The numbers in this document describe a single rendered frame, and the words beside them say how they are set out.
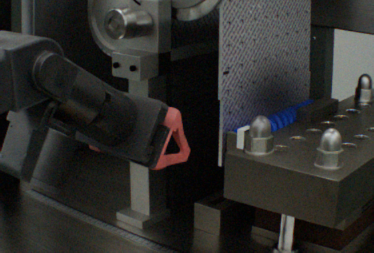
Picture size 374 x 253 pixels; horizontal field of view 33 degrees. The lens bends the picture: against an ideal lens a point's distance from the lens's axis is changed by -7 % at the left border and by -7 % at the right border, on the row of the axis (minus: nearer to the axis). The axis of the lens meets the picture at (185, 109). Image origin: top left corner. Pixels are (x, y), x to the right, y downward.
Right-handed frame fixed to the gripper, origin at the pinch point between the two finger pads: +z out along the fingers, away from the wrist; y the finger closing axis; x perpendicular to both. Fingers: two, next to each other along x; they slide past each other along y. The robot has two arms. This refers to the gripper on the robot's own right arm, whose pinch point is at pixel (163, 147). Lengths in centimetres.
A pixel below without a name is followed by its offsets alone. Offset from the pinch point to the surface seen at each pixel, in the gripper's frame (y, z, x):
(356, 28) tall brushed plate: 4.2, 31.0, 32.0
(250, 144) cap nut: 6.5, 7.1, 4.2
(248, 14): 0.0, 6.4, 20.7
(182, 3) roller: -5.5, -0.1, 18.3
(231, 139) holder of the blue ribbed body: 1.4, 10.5, 4.8
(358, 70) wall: -97, 259, 108
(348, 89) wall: -102, 265, 97
